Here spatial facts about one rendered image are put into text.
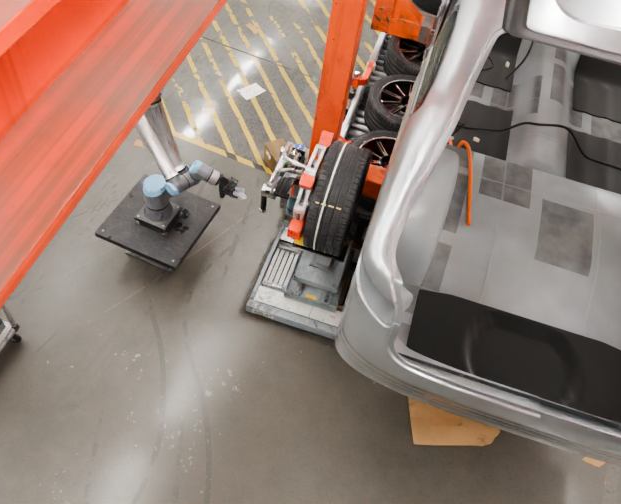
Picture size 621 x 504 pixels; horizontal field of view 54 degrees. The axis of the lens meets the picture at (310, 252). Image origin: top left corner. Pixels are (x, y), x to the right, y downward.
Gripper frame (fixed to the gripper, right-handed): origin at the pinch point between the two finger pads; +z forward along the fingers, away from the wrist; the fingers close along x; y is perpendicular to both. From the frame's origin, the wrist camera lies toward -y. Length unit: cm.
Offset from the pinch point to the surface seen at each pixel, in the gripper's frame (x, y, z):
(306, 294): -25, -24, 68
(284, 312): -36, -38, 62
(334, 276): -9, -14, 79
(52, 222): -208, 222, -71
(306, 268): -8, -22, 62
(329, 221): -28, 50, 37
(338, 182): -13, 65, 30
